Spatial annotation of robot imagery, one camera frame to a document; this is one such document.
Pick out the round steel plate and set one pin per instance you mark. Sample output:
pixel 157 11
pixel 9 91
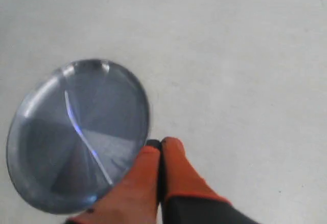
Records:
pixel 76 134

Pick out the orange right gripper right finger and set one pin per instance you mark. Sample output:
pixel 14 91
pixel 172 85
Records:
pixel 188 198

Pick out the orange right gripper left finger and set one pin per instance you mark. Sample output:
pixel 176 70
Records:
pixel 134 199

